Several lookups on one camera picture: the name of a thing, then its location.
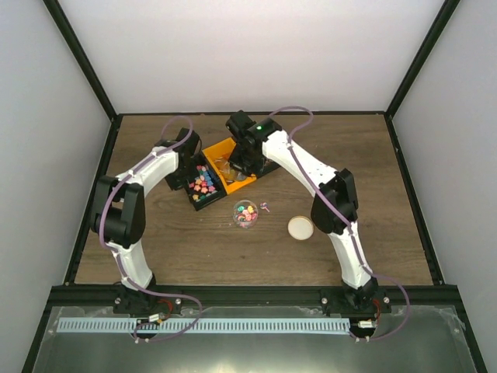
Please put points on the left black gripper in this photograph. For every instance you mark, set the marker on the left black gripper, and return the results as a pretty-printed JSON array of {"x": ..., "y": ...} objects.
[{"x": 174, "y": 185}]

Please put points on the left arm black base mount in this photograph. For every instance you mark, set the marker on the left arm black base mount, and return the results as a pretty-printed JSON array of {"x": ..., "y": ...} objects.
[{"x": 138, "y": 303}]

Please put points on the round white jar lid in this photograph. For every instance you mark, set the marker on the round white jar lid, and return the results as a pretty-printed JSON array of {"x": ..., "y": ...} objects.
[{"x": 300, "y": 228}]

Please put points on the black bin with star candies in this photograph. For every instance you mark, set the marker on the black bin with star candies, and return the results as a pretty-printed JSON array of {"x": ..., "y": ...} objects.
[{"x": 198, "y": 179}]

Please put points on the black bin with swirl lollipops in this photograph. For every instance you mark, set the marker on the black bin with swirl lollipops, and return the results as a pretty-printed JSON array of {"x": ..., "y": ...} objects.
[{"x": 270, "y": 165}]

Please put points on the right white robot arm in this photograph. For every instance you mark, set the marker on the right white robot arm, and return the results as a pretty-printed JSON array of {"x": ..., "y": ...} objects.
[{"x": 334, "y": 210}]

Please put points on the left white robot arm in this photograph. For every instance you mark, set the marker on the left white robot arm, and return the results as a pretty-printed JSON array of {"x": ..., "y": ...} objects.
[{"x": 118, "y": 213}]

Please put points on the black aluminium frame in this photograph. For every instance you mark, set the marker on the black aluminium frame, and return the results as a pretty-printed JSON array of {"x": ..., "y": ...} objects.
[{"x": 274, "y": 190}]

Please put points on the light blue slotted cable duct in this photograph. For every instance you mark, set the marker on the light blue slotted cable duct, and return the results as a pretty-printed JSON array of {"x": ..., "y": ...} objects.
[{"x": 325, "y": 326}]

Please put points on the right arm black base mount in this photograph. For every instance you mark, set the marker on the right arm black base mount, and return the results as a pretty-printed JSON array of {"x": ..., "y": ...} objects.
[{"x": 350, "y": 302}]

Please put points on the fallen swirl lollipop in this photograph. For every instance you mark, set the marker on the fallen swirl lollipop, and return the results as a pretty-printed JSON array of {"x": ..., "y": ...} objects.
[{"x": 265, "y": 206}]

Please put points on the clear plastic jar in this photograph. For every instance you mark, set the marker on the clear plastic jar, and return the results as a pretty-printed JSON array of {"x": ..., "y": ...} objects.
[{"x": 245, "y": 214}]

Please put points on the yellow bin with lollipops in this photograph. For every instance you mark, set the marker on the yellow bin with lollipops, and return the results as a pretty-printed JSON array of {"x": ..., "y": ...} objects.
[{"x": 218, "y": 156}]

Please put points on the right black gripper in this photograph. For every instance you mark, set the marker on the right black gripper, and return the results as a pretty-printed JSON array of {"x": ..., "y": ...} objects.
[{"x": 234, "y": 162}]

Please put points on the metal scoop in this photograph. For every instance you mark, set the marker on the metal scoop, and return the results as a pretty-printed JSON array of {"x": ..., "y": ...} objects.
[{"x": 236, "y": 176}]

